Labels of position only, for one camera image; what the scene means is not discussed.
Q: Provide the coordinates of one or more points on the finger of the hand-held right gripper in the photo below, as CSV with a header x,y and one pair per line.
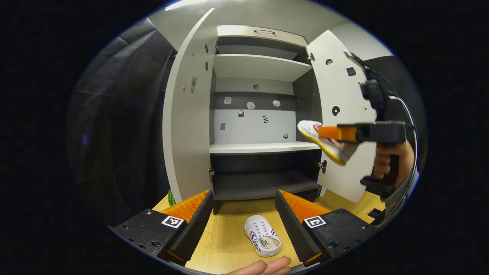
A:
x,y
336,132

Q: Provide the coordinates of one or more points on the green striped toy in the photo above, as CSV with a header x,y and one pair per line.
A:
x,y
171,198

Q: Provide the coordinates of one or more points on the small white box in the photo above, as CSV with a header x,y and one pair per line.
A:
x,y
323,191

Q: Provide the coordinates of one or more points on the white striped shoe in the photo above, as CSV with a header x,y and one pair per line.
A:
x,y
259,229
311,130

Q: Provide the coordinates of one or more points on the white cabinet door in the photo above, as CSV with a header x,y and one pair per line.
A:
x,y
187,133
344,95

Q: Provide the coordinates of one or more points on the black backdrop cloth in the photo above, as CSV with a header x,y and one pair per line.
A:
x,y
122,114

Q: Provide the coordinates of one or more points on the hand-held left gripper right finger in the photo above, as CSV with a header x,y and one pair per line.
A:
x,y
292,233

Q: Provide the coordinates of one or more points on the white shoe cabinet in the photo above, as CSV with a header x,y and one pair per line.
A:
x,y
259,67

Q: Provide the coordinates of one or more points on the white cabinet drawer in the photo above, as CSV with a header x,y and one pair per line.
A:
x,y
244,32

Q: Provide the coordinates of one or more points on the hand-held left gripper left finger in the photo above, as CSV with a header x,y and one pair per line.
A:
x,y
195,233

